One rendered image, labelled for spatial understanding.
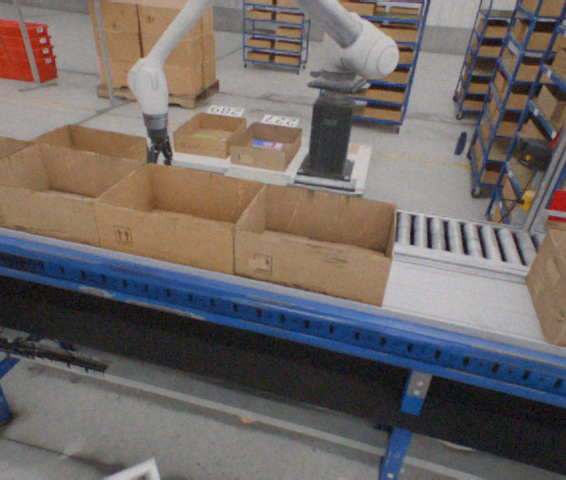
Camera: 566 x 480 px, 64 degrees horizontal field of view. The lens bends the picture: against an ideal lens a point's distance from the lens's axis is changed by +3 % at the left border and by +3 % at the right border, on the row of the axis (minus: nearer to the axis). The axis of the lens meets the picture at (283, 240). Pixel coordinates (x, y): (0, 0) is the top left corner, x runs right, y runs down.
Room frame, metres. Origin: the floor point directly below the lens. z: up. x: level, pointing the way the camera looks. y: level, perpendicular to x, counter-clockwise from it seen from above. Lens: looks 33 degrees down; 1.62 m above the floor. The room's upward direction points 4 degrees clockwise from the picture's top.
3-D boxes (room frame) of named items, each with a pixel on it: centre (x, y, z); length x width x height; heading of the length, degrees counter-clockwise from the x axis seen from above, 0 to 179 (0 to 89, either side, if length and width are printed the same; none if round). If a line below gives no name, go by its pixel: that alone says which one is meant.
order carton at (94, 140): (1.76, 0.85, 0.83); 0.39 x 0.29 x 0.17; 77
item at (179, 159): (2.23, 0.08, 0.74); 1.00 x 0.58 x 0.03; 79
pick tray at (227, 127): (2.29, 0.42, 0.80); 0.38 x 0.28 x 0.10; 170
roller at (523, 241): (1.32, -0.90, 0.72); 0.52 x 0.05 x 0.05; 167
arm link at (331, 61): (2.05, -0.20, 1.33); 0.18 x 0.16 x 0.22; 31
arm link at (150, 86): (1.62, 0.51, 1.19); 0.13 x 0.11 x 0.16; 29
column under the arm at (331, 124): (2.06, -0.19, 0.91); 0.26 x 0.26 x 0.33; 79
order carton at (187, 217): (1.12, 0.28, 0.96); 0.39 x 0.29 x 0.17; 77
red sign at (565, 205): (1.59, -1.05, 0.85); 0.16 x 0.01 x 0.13; 77
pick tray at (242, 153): (2.19, 0.11, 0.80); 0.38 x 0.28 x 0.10; 168
